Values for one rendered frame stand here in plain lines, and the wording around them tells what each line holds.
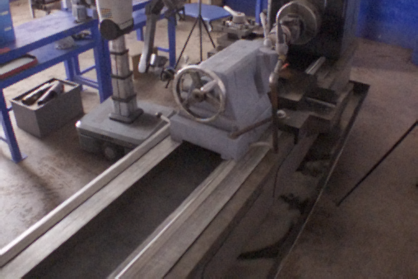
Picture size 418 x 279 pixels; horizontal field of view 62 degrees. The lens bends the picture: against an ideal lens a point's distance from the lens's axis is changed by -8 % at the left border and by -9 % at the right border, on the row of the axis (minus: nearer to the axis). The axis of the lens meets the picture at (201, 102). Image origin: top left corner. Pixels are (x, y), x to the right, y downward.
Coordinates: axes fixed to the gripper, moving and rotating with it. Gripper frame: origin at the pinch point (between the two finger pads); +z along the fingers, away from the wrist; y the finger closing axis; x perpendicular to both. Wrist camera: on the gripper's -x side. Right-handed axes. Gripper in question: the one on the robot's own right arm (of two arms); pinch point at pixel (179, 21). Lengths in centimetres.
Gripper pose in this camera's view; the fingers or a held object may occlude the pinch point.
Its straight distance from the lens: 208.6
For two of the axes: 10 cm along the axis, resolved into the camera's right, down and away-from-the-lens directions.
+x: -7.9, 2.7, 5.5
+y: 4.0, -4.5, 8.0
